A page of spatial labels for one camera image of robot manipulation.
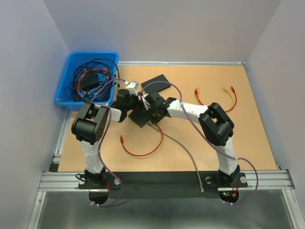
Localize grey ethernet cable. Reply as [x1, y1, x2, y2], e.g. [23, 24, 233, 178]
[146, 122, 205, 192]

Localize black network switch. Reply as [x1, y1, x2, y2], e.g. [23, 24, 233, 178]
[128, 108, 152, 128]
[141, 74, 171, 94]

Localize red ethernet cable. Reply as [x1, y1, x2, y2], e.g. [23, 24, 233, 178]
[119, 123, 164, 157]

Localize red short patch cable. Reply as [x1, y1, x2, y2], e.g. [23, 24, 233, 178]
[194, 85, 237, 112]

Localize yellow short patch cable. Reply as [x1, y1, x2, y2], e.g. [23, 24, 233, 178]
[194, 85, 235, 112]

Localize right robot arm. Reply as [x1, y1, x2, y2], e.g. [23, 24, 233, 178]
[140, 93, 240, 186]

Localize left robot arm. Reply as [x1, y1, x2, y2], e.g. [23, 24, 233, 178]
[71, 89, 143, 188]

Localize blue plastic bin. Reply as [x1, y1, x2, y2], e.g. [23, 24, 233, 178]
[55, 51, 120, 111]

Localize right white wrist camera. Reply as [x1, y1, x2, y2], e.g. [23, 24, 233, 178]
[141, 94, 150, 106]

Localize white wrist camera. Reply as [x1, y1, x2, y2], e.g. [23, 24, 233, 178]
[124, 81, 139, 95]
[141, 94, 150, 106]

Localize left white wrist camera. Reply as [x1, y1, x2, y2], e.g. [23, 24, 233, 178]
[124, 81, 139, 95]

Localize tangled cables in bin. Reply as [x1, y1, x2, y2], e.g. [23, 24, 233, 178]
[63, 59, 121, 102]

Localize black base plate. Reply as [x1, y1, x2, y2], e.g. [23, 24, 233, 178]
[76, 171, 248, 199]

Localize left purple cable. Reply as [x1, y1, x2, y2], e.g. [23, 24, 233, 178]
[90, 79, 126, 208]

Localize aluminium rail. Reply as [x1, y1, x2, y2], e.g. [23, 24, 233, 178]
[38, 170, 295, 192]

